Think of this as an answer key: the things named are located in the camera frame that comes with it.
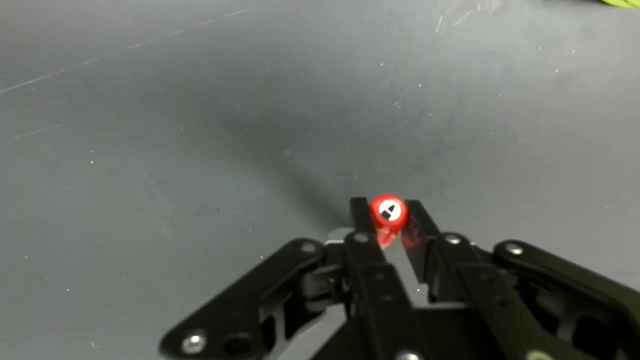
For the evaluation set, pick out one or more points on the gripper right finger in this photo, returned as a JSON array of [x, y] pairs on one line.
[[500, 295]]

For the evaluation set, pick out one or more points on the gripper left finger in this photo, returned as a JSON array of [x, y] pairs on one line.
[[372, 285]]

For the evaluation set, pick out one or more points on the yellow-green object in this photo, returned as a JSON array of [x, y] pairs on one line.
[[622, 2]]

